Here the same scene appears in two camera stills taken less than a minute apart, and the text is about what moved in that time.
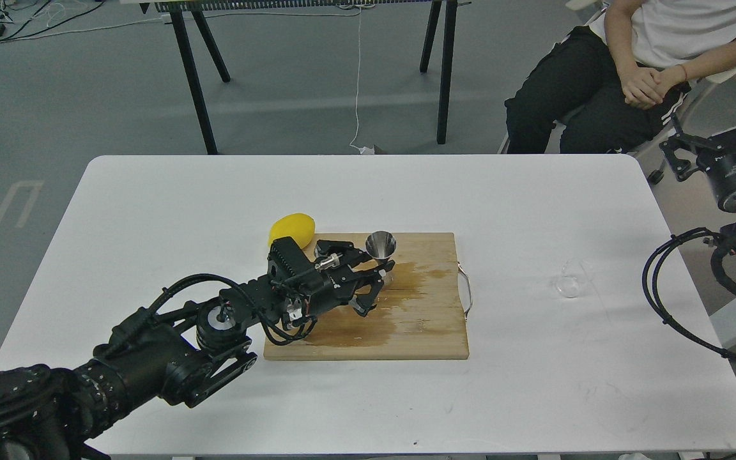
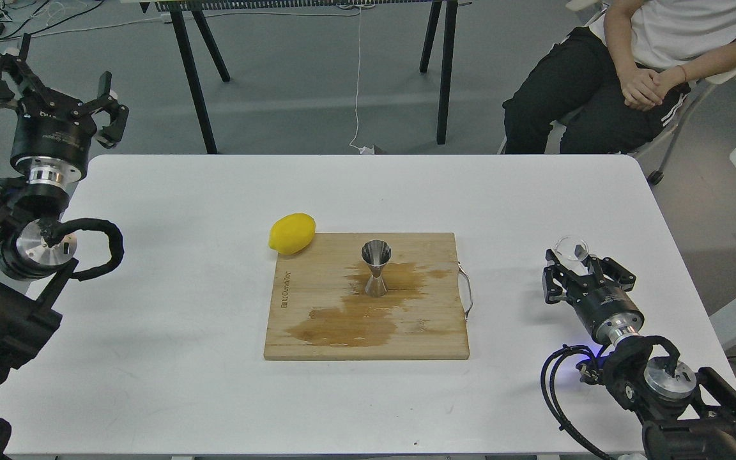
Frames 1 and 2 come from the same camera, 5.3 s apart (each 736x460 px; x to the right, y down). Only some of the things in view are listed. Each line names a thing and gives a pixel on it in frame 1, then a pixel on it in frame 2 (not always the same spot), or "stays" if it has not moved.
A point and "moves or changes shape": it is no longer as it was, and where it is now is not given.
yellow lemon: (300, 227) stays
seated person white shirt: (609, 88) stays
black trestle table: (182, 10) stays
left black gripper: (298, 285) to (53, 139)
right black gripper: (734, 160) to (604, 307)
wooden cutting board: (419, 315) stays
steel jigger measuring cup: (381, 244) moves or changes shape
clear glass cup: (567, 286) moves or changes shape
